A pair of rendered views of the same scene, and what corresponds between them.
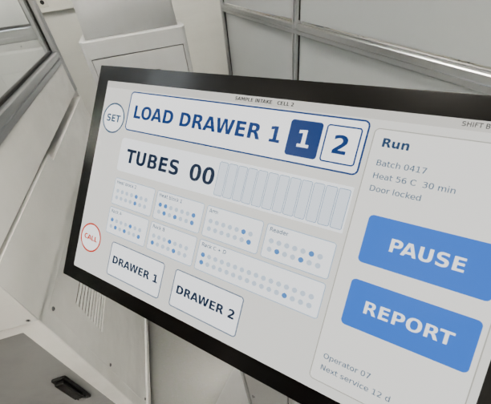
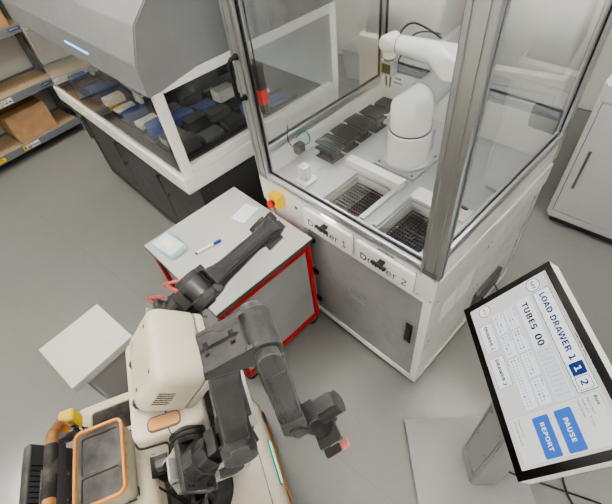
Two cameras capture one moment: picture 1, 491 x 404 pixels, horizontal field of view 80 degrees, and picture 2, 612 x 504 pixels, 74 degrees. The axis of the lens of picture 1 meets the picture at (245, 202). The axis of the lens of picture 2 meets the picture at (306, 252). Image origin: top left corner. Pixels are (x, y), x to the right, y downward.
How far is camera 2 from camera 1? 1.00 m
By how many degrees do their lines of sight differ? 45
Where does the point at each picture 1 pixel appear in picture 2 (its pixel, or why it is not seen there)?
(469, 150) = (610, 422)
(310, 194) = (561, 383)
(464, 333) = (556, 452)
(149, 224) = (508, 332)
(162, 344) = (450, 355)
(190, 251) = (511, 355)
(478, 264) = (578, 444)
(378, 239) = (564, 413)
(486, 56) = not seen: outside the picture
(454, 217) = (586, 430)
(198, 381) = (451, 397)
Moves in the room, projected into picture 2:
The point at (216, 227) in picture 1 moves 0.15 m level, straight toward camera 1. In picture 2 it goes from (526, 358) to (496, 395)
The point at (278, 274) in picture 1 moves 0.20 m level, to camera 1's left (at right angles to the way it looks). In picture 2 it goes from (529, 390) to (470, 337)
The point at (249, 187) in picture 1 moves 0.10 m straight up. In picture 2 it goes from (548, 361) to (562, 342)
